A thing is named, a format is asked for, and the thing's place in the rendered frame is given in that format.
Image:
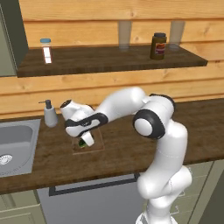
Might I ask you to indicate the dark wooden wall shelf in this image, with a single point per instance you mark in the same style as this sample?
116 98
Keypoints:
102 59

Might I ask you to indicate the clear jar with blue lid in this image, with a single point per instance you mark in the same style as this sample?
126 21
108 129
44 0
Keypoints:
46 52

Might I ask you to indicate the grey-green wall cupboard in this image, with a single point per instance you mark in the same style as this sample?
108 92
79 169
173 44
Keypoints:
10 35

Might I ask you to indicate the grey dishwasher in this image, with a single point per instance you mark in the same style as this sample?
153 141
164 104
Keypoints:
93 207

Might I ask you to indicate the brown wooden cutting board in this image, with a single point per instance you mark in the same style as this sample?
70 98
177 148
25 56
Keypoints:
97 143

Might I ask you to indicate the dark jar with red label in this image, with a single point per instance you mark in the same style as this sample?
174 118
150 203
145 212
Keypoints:
158 46

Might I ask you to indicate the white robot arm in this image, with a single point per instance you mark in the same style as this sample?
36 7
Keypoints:
167 151

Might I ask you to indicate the grey steel sink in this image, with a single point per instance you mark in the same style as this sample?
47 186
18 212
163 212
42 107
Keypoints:
17 145

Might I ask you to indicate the grey soap dispenser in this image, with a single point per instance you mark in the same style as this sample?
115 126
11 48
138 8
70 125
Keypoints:
50 115

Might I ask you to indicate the pale shelf bracket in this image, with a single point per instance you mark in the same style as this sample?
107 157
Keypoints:
176 34
124 34

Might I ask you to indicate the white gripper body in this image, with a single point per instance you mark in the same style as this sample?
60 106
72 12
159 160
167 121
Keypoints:
89 139

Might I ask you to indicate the grey-green base cupboard drawers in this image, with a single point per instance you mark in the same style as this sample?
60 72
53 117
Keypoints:
201 186
19 208

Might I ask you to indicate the green and yellow sponge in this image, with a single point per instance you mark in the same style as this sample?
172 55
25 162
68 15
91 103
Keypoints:
82 143

